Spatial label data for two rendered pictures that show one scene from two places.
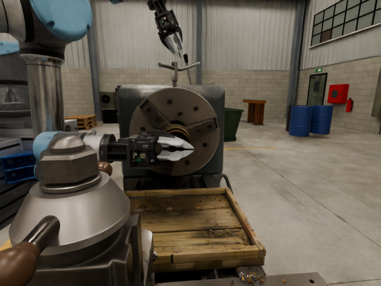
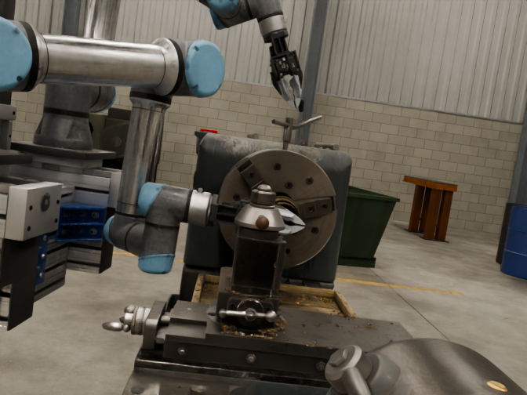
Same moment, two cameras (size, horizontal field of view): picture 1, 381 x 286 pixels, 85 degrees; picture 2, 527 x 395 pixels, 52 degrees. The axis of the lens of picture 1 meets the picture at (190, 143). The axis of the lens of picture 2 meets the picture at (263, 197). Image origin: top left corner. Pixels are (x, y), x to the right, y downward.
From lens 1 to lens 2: 0.69 m
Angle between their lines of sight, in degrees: 7
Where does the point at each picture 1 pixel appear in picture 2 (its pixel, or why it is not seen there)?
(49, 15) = (196, 79)
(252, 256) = not seen: hidden behind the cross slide
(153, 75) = not seen: hidden behind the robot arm
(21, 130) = (78, 177)
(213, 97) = (334, 168)
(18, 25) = (168, 85)
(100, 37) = not seen: outside the picture
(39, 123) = (135, 172)
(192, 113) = (303, 186)
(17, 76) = (85, 106)
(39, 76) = (147, 122)
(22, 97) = (85, 135)
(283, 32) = (513, 35)
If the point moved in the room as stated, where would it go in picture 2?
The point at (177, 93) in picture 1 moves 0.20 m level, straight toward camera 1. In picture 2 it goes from (288, 157) to (296, 161)
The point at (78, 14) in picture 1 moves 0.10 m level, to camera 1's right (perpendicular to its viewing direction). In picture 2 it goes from (216, 76) to (263, 83)
